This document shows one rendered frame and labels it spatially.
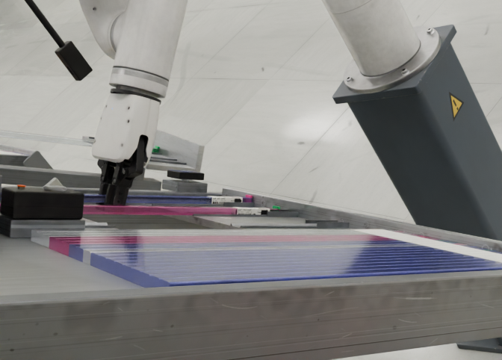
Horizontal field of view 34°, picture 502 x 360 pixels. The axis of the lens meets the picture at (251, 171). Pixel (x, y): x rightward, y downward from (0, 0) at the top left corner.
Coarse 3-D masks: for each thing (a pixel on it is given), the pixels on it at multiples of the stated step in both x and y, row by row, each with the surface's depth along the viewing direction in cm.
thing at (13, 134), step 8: (0, 136) 153; (8, 136) 154; (16, 136) 154; (24, 136) 155; (32, 136) 156; (40, 136) 157; (48, 136) 157; (72, 144) 160; (80, 144) 161; (88, 144) 162
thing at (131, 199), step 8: (88, 200) 118; (96, 200) 118; (104, 200) 119; (128, 200) 122; (136, 200) 122; (144, 200) 123; (152, 200) 124; (160, 200) 125; (168, 200) 126; (176, 200) 127; (184, 200) 127; (192, 200) 128; (200, 200) 129; (208, 200) 130; (248, 200) 135
